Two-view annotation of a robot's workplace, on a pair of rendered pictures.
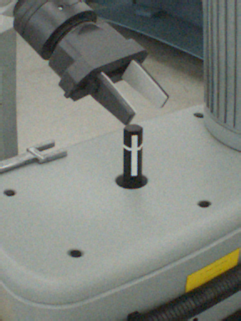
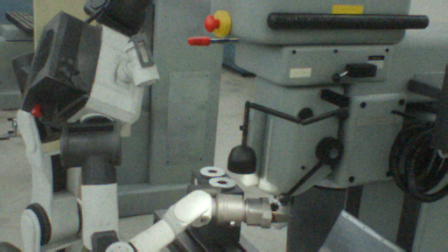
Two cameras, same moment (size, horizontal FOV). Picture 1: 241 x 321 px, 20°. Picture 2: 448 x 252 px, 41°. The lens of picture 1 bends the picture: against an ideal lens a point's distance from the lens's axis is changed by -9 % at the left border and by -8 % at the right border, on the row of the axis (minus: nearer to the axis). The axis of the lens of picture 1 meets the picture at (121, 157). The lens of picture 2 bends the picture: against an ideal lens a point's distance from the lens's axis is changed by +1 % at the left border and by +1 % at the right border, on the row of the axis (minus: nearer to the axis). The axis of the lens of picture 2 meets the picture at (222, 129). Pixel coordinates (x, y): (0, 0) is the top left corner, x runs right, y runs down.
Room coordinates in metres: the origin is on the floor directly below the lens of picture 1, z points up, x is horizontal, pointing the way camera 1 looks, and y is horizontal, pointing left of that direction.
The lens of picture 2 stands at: (-0.80, -0.03, 1.95)
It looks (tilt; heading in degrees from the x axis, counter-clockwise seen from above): 18 degrees down; 8
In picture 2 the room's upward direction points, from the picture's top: 5 degrees clockwise
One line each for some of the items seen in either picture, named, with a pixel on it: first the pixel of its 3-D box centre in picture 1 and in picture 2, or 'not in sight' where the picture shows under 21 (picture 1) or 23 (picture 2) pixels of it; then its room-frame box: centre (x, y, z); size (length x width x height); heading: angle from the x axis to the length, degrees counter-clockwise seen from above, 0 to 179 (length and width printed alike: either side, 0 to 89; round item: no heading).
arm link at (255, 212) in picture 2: not in sight; (247, 212); (0.71, 0.08, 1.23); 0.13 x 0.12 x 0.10; 11
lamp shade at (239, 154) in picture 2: not in sight; (242, 157); (0.57, 0.09, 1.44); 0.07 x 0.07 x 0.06
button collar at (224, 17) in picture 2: not in sight; (221, 24); (0.59, 0.17, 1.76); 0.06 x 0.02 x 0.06; 36
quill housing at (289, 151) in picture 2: not in sight; (290, 133); (0.73, -0.02, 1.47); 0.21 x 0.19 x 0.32; 36
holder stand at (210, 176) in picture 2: not in sight; (214, 202); (1.11, 0.22, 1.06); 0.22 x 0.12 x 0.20; 29
